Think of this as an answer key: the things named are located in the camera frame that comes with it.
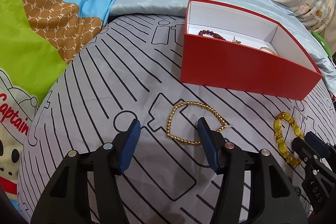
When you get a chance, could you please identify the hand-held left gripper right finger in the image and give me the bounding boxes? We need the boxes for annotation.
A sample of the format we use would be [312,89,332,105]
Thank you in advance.
[197,117,309,224]

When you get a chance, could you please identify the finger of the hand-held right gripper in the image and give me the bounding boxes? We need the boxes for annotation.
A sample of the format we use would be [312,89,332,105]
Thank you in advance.
[292,132,330,177]
[327,142,336,159]

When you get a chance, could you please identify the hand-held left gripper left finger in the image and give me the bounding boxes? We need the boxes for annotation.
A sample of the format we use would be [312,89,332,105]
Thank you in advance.
[30,118,141,224]

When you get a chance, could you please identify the yellow cat-eye stone bracelet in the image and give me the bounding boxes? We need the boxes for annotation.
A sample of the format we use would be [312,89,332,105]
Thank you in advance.
[273,111,305,168]

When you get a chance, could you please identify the small gold bead bracelet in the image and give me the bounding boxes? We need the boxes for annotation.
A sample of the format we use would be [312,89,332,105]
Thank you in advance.
[166,101,229,146]

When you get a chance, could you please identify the red cardboard box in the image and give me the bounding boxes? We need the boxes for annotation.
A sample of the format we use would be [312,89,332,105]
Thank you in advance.
[180,0,323,101]

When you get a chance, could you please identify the rose gold bangle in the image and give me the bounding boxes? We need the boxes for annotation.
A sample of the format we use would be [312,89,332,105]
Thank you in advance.
[260,46,279,55]

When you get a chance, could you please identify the dark red bead bracelet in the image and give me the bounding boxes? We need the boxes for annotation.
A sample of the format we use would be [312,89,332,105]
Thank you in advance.
[198,30,227,41]

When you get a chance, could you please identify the grey line-print bedsheet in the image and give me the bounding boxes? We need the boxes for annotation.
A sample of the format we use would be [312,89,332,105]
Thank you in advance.
[17,13,336,224]

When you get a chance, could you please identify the green plastic object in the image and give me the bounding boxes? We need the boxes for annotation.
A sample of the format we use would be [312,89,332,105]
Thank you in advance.
[311,31,328,47]

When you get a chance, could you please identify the colourful cartoon monkey blanket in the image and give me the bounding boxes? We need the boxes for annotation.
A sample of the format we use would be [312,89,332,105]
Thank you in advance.
[0,0,124,214]

